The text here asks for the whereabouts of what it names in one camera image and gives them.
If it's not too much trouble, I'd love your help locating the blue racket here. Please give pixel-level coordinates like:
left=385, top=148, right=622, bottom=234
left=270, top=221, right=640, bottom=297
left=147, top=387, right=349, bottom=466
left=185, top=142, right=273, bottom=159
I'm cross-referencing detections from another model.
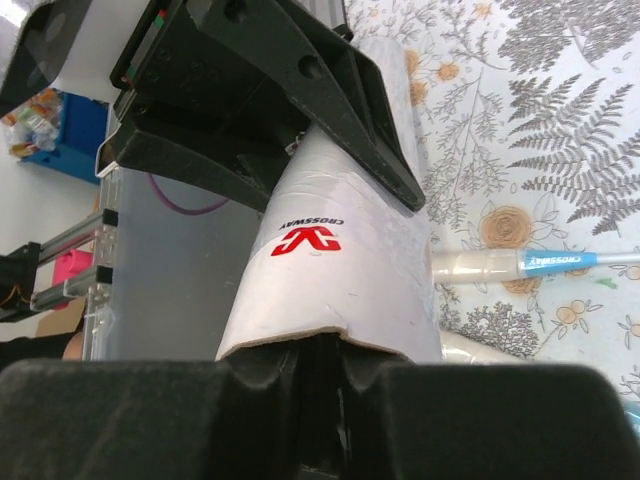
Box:
left=421, top=249, right=639, bottom=284
left=440, top=330, right=532, bottom=365

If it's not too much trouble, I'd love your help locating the blue storage bin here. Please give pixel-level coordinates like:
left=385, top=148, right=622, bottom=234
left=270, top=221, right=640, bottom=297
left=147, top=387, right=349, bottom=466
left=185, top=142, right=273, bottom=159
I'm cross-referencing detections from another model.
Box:
left=1, top=88, right=108, bottom=185

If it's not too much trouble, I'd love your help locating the blue racket left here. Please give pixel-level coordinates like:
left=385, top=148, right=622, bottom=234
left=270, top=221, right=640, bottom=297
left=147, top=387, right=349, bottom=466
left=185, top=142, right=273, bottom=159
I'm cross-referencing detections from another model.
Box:
left=440, top=330, right=532, bottom=365

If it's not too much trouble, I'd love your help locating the blue racket bag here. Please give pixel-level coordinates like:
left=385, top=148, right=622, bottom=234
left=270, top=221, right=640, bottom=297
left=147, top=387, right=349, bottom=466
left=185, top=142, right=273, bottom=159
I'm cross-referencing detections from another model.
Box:
left=623, top=401, right=640, bottom=437

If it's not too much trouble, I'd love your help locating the blue racket right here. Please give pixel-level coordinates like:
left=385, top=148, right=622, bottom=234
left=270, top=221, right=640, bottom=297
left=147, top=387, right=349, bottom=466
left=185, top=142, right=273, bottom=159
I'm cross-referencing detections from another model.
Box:
left=421, top=249, right=639, bottom=284

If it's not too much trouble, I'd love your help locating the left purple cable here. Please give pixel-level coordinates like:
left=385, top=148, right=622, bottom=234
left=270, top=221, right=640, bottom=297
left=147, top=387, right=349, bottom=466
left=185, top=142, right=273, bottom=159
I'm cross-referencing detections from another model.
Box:
left=147, top=172, right=231, bottom=216

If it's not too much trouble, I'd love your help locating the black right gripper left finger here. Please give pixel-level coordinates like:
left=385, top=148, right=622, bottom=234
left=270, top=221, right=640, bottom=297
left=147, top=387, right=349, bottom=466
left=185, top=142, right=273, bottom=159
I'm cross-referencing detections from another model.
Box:
left=1, top=347, right=318, bottom=479

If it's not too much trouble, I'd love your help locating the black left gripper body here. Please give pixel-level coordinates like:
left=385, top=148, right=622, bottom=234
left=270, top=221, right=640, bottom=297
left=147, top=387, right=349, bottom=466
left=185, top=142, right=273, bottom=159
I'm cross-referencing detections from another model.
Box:
left=111, top=1, right=309, bottom=188

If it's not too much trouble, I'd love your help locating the white shuttlecock tube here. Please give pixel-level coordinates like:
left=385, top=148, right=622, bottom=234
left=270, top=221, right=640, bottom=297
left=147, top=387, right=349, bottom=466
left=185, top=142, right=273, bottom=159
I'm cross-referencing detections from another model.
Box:
left=214, top=37, right=444, bottom=364

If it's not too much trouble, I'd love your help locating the floral tablecloth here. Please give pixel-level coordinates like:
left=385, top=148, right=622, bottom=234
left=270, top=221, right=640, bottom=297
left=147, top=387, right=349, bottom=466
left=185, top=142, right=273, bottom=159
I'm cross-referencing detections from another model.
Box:
left=347, top=1, right=639, bottom=402

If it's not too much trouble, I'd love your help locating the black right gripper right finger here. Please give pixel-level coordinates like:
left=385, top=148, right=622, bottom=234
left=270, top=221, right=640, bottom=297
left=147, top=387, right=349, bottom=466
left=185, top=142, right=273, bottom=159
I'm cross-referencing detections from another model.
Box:
left=329, top=336, right=639, bottom=479

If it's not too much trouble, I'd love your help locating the pink object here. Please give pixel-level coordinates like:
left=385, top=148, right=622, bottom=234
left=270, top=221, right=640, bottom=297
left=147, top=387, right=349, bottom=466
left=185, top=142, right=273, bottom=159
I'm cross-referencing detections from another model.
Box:
left=52, top=249, right=93, bottom=286

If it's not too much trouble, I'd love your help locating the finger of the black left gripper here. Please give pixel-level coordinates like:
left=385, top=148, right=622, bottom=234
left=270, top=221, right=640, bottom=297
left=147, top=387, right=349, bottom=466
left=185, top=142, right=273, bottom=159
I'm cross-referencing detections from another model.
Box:
left=107, top=134, right=273, bottom=212
left=187, top=1, right=425, bottom=211

